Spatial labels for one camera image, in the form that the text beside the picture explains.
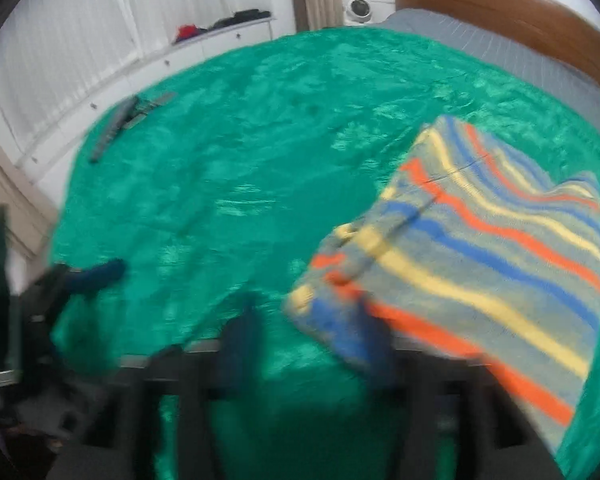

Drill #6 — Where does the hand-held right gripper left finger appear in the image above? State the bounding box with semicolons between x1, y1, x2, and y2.
45;300;267;480

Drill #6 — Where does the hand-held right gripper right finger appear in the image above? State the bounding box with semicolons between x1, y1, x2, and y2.
350;305;566;480

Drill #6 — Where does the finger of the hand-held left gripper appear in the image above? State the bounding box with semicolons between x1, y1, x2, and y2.
30;258;127;313

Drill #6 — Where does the striped knit sweater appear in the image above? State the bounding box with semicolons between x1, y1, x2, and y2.
285;114;600;455

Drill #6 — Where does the grey strip object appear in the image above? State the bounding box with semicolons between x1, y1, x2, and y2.
88;92;179;165

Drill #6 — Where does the green floral blanket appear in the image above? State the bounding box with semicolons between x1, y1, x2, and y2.
47;26;600;480

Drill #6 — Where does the white low drawer cabinet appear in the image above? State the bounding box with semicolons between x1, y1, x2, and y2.
9;14;277;183

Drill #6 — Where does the red cloth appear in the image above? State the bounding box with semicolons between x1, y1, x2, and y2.
173;24;207;44

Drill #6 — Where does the white sheer curtain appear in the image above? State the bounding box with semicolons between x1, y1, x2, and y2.
0;0;292;128

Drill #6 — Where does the dark cloth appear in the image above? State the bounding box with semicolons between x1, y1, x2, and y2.
209;8;272;31

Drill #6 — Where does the grey bed sheet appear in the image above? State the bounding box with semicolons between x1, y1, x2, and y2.
375;7;600;105

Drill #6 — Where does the wooden bed headboard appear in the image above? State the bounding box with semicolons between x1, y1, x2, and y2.
395;0;600;111

